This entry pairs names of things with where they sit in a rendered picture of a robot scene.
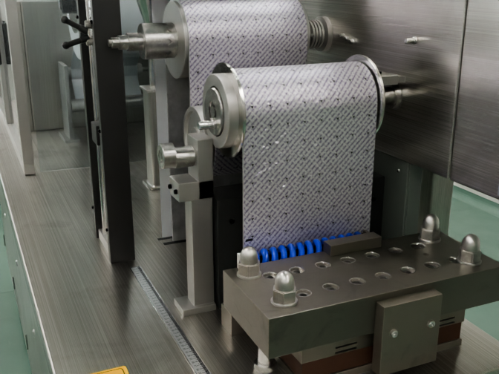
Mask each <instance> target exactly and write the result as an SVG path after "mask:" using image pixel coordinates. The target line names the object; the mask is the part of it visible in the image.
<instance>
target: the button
mask: <svg viewBox="0 0 499 374"><path fill-rule="evenodd" d="M91 374H129V373H128V370H127V368H126V366H122V367H116V368H113V369H109V370H103V371H100V372H97V373H91Z"/></svg>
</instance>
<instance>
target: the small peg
mask: <svg viewBox="0 0 499 374"><path fill-rule="evenodd" d="M216 126H217V123H216V121H215V120H214V119H213V120H207V121H206V120H204V121H198V123H197V127H198V130H199V131H200V130H207V129H216Z"/></svg>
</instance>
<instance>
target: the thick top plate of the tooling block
mask: <svg viewBox="0 0 499 374"><path fill-rule="evenodd" d="M419 235H420V233H417V234H410V235H406V236H402V237H394V238H390V239H386V240H381V246H380V247H376V248H372V249H366V250H362V251H357V252H350V253H346V254H342V255H335V256H330V255H328V254H327V253H325V252H316V253H312V254H308V255H300V256H296V257H289V258H285V259H280V260H273V261H269V262H265V263H260V271H261V277H260V278H258V279H255V280H244V279H240V278H239V277H238V276H237V271H238V268H234V269H226V270H223V278H224V306H225V308H226V309H227V310H228V311H229V313H230V314H231V315H232V316H233V318H234V319H235V320H236V321H237V322H238V323H239V324H240V326H241V327H242V328H243V329H244V331H245V332H246V333H247V334H248V336H249V337H251V339H252V340H253V341H254V342H255V344H256V345H257V346H258V348H259V349H260V350H261V351H262V352H263V354H265V355H266V357H267V358H268V359H271V358H277V357H280V356H283V355H288V354H291V353H295V352H300V351H303V350H308V349H312V348H315V347H320V346H323V345H326V344H332V343H335V342H338V341H343V340H347V339H350V338H355V337H359V336H362V335H367V334H370V333H373V332H374V326H375V314H376V302H377V301H382V300H386V299H389V298H395V297H399V296H402V295H408V294H411V293H415V292H421V291H424V290H427V289H436V290H437V291H438V292H441V293H442V294H443V298H442V306H441V313H440V315H446V314H449V313H452V312H457V311H460V310H464V309H469V308H472V307H476V306H481V305H484V304H490V303H492V302H495V301H499V262H497V261H496V260H494V259H492V258H490V257H488V256H486V255H484V254H482V253H481V260H482V263H481V264H480V265H479V266H466V265H463V264H461V263H459V262H457V257H458V255H459V248H460V246H462V243H461V242H460V241H458V240H455V239H454V238H452V237H449V236H448V235H447V234H444V233H442V232H440V238H441V241H440V242H439V243H424V242H422V241H420V240H419V239H418V236H419ZM281 271H288V272H290V273H291V274H292V275H293V277H294V281H295V287H296V297H297V299H298V303H297V304H296V305H295V306H293V307H290V308H280V307H277V306H274V305H272V304H271V297H272V296H273V287H274V285H275V277H276V275H277V274H278V273H279V272H281Z"/></svg>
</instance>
